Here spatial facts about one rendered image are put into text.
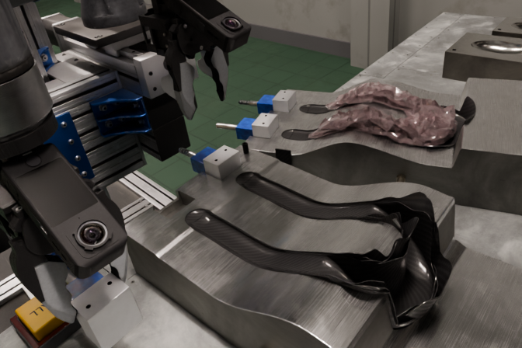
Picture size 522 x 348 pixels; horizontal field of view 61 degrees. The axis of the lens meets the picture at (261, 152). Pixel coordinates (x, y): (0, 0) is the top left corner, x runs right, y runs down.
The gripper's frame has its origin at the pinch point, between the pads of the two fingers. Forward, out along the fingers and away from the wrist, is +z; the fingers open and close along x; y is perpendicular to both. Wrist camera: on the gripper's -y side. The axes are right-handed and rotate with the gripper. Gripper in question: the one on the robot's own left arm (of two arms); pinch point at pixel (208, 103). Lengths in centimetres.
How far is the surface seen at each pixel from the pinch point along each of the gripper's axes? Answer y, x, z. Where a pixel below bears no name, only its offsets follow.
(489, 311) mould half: -43.0, 1.4, 14.8
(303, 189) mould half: -14.7, -2.9, 12.5
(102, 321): -14.7, 30.5, 6.6
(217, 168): -2.1, 2.6, 9.7
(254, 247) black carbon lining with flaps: -15.9, 10.0, 13.0
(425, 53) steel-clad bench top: -1, -80, 21
